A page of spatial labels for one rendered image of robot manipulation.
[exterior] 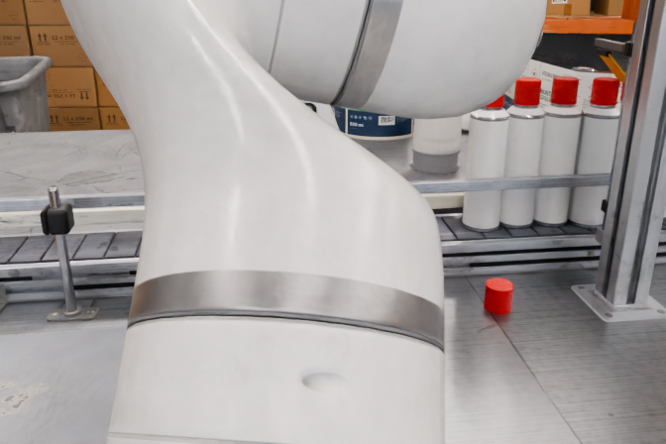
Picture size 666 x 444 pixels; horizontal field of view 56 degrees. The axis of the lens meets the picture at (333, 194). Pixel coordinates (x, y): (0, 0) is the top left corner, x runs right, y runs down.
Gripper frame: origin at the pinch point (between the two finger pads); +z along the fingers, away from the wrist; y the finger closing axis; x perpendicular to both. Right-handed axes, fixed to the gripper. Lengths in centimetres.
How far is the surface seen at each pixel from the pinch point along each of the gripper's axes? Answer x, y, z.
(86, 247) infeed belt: 33.4, -0.9, -5.3
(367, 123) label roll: -11, 48, 7
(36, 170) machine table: 56, 51, -8
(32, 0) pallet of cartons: 129, 331, -56
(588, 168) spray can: -32.6, -2.5, 9.5
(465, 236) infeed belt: -13.8, -3.6, 11.8
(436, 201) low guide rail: -12.5, 3.1, 8.5
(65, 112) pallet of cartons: 142, 329, 11
